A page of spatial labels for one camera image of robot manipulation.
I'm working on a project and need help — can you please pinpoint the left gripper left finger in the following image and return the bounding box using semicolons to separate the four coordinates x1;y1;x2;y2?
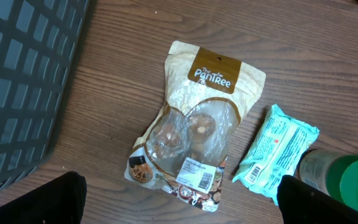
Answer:
0;171;87;224

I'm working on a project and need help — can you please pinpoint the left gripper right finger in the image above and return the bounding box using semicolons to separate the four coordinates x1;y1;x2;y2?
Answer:
277;175;358;224

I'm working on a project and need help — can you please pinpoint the green lidded jar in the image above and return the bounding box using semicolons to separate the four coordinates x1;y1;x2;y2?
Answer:
299;149;358;211

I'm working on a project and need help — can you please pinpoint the teal packet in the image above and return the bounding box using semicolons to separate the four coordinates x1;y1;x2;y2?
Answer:
232;104;319;204

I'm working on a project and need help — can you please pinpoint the brown Pantree snack pouch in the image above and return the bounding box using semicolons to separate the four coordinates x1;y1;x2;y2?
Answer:
124;40;266;212

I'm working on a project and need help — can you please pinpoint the grey plastic mesh basket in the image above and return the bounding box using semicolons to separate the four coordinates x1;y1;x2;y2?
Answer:
0;0;96;190

